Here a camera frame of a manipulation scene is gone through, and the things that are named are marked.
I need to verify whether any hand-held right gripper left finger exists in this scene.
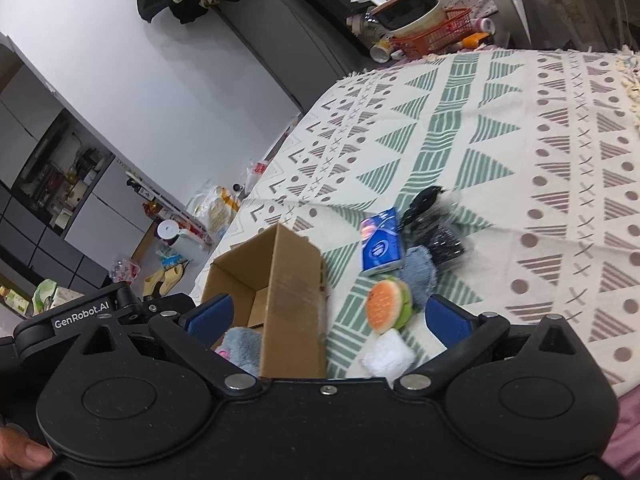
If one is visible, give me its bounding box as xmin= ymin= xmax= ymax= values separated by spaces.
xmin=79 ymin=294 xmax=263 ymax=394

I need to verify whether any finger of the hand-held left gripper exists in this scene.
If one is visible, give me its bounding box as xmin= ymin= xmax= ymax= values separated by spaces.
xmin=145 ymin=294 xmax=197 ymax=318

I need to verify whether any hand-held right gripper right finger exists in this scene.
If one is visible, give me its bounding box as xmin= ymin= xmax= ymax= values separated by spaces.
xmin=395 ymin=294 xmax=581 ymax=392

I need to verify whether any grey fluffy plush toy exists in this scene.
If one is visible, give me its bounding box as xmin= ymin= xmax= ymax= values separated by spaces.
xmin=216 ymin=327 xmax=264 ymax=377

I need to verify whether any blue denim patch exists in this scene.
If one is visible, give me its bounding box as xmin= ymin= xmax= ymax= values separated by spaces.
xmin=400 ymin=246 xmax=437 ymax=309

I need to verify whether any burger-shaped soft toy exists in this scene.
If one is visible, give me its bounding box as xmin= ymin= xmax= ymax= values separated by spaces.
xmin=366 ymin=278 xmax=414 ymax=334

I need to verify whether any white fluffy pad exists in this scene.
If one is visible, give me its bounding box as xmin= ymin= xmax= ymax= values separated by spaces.
xmin=362 ymin=332 xmax=417 ymax=380

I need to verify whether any brown cardboard box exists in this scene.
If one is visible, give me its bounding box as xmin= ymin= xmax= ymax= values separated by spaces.
xmin=200 ymin=223 xmax=329 ymax=380

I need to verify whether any blue tissue pack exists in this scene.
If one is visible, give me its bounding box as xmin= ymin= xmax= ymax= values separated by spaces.
xmin=360 ymin=207 xmax=407 ymax=276

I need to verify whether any person's left hand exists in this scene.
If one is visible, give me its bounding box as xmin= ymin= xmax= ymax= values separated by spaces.
xmin=0 ymin=424 xmax=54 ymax=480

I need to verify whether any red and white packet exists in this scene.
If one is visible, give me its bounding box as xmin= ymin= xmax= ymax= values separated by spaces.
xmin=110 ymin=259 xmax=139 ymax=284

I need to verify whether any white thermos jug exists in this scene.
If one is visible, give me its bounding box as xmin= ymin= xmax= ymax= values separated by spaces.
xmin=157 ymin=220 xmax=189 ymax=249

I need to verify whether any yellow and white sack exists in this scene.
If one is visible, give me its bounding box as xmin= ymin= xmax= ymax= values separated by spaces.
xmin=187 ymin=185 xmax=244 ymax=244

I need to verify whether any kitchen cabinet with shelf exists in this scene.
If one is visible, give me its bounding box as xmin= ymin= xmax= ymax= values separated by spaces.
xmin=0 ymin=35 xmax=122 ymax=293

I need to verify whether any red and white plastic bag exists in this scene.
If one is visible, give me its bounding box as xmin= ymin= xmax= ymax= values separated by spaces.
xmin=245 ymin=160 xmax=272 ymax=194

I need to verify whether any green triangle patterned blanket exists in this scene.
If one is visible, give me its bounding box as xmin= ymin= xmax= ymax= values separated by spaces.
xmin=192 ymin=49 xmax=640 ymax=397

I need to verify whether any grey door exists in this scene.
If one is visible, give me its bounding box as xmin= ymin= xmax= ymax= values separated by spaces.
xmin=217 ymin=0 xmax=373 ymax=113

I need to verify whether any orange bottle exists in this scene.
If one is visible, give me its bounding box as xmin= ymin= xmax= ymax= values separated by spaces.
xmin=461 ymin=32 xmax=494 ymax=52

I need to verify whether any red plastic basket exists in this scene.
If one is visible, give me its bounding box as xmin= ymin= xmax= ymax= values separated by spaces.
xmin=389 ymin=8 xmax=474 ymax=59

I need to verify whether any beige and black bowl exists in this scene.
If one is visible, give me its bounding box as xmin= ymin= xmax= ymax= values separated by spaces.
xmin=372 ymin=0 xmax=444 ymax=39

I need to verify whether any white desk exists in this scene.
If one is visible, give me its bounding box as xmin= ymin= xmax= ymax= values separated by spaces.
xmin=472 ymin=0 xmax=640 ymax=54

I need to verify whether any white wall rack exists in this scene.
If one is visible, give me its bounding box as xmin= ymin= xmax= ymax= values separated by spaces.
xmin=125 ymin=170 xmax=212 ymax=252

